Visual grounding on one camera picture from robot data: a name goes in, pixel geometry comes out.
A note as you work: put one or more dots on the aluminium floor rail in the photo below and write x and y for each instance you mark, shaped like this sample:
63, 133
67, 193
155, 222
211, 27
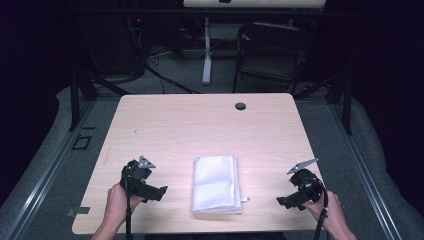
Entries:
26, 206
365, 170

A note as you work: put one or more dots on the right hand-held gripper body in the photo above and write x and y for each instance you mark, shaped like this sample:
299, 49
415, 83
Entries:
306, 185

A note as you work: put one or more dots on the dark equipment with red light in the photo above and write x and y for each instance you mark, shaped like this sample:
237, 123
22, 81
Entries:
133, 43

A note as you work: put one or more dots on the black metal stand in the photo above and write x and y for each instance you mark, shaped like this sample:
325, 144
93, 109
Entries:
347, 113
75, 106

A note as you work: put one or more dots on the black folding chair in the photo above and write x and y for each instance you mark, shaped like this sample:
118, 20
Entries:
273, 36

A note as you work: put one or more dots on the black metal crossbar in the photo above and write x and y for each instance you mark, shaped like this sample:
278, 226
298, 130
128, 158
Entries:
133, 12

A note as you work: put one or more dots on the white desk leg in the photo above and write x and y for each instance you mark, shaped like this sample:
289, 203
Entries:
207, 66

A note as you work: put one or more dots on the white towel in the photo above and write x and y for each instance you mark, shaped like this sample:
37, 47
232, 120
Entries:
215, 183

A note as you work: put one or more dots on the grey tape piece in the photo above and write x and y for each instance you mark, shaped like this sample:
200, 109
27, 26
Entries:
79, 210

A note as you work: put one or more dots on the white desk top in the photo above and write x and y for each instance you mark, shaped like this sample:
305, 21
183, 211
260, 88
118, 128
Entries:
253, 3

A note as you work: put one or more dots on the person's left hand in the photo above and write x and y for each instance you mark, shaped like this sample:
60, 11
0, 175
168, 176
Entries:
116, 206

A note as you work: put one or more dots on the person's right hand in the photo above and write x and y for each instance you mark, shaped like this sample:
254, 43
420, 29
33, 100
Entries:
328, 213

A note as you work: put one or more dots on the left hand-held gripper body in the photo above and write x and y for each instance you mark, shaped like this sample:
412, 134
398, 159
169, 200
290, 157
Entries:
135, 176

